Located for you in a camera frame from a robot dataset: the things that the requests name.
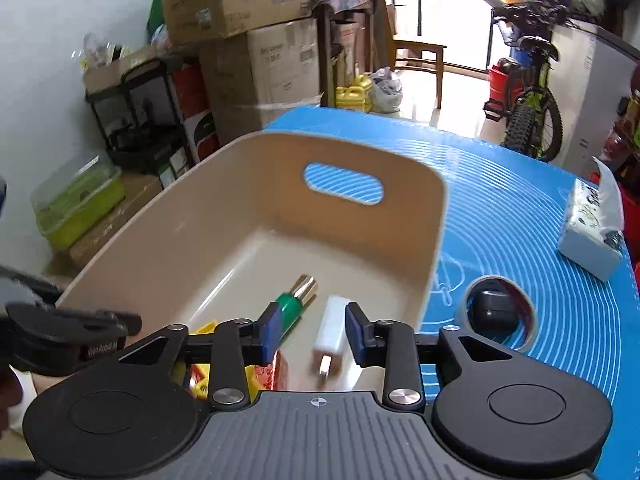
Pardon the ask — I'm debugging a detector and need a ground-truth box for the yellow red toy block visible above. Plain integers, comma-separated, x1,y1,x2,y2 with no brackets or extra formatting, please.
169,320,289,402

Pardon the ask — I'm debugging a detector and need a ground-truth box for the white charger plug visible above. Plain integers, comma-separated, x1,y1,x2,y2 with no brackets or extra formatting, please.
312,296,350,379

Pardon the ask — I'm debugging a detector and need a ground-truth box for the green gold cylinder bottle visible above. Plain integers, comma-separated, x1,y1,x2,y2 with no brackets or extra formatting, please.
274,274,318,342

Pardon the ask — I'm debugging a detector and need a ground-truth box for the beige plastic storage bin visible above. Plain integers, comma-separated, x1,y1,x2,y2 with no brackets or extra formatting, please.
58,132,447,391

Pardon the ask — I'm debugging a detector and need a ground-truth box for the black earbuds case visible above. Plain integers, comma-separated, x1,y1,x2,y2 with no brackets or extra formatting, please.
469,289,520,337

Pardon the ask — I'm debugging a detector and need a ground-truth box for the green lidded plastic container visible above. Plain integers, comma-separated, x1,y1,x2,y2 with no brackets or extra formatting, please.
30,150,126,252

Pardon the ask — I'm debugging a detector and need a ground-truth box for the brown printed cardboard box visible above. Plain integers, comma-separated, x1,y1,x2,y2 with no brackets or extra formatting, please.
70,172,163,270

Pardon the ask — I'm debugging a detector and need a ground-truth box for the white tissue box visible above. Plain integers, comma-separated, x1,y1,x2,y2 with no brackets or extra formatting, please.
558,157,625,282

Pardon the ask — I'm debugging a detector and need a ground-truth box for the blue silicone baking mat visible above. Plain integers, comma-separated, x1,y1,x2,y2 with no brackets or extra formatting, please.
273,107,639,479

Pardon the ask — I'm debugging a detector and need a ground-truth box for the black metal shelf rack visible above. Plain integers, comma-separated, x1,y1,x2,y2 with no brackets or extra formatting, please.
86,58,194,177

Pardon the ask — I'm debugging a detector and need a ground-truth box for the red white appliance box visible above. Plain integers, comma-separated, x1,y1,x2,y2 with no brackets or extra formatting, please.
171,65,220,164

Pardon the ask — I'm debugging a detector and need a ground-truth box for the green black bicycle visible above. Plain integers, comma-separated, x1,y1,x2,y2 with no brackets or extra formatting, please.
483,0,568,162

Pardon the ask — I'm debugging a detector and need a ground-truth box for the white plastic bag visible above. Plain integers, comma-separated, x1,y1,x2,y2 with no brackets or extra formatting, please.
370,67,402,114

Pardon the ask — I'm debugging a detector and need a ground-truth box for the white freezer cabinet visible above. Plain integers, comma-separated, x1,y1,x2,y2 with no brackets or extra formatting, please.
549,21,639,178

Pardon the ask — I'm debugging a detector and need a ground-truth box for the yellow plastic jug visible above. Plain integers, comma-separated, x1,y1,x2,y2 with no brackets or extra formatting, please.
335,73,373,113

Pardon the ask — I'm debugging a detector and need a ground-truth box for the large stacked cardboard box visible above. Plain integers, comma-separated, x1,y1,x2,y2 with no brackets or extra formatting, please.
198,18,322,145

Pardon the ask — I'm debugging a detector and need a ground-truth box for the wooden chair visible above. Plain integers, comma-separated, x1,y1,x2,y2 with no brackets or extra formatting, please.
378,0,445,110

